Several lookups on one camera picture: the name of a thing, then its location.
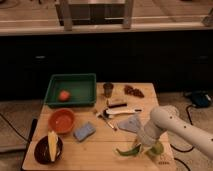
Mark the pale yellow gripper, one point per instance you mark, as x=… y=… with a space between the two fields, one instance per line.
x=141 y=146

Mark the green pepper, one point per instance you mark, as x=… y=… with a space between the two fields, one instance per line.
x=131 y=152

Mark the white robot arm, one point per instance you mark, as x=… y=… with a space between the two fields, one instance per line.
x=166 y=118

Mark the green cup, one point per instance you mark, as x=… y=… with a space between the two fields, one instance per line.
x=157 y=149

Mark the blue sponge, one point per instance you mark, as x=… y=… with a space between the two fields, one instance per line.
x=84 y=131

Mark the small metal cup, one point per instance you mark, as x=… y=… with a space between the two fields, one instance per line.
x=108 y=89

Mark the blue black device on floor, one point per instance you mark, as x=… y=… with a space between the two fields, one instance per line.
x=199 y=99

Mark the green plastic tray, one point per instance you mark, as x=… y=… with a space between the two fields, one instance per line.
x=81 y=87

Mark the orange bowl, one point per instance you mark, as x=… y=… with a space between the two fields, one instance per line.
x=61 y=121

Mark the yellow corn cob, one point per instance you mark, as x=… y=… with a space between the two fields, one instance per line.
x=52 y=143

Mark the red tomato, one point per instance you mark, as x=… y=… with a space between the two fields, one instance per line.
x=64 y=96

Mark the dark brown bowl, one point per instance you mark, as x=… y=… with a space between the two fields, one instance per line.
x=41 y=152

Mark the black handled brush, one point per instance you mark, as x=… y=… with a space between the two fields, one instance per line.
x=114 y=103

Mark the wooden chair frame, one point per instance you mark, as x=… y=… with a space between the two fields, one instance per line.
x=94 y=12

